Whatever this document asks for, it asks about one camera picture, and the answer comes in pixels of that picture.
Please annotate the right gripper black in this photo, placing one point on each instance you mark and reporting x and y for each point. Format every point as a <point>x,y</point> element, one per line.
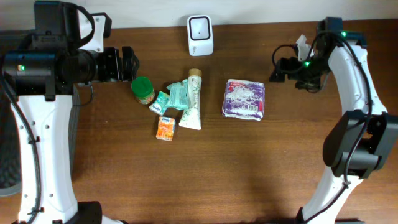
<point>283,69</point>

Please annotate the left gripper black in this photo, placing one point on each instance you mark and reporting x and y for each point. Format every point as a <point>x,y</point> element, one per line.
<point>115,64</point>

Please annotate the small teal tissue pack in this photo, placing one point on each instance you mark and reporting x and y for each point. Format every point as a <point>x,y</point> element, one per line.
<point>160,105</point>

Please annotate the red purple tissue pack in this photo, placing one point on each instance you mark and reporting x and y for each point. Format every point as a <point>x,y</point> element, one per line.
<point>244,100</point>

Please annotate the teal wipes packet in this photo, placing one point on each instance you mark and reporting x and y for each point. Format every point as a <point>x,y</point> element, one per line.
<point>178,95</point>

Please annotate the orange tissue pack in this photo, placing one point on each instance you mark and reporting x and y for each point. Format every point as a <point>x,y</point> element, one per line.
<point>165,128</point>

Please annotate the white green tube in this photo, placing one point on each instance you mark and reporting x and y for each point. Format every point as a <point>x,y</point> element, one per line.
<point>191,117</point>

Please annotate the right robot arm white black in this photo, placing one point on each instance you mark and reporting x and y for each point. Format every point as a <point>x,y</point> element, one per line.
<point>362,139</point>

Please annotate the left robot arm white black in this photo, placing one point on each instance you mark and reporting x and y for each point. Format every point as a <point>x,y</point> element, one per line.
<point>39,77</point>

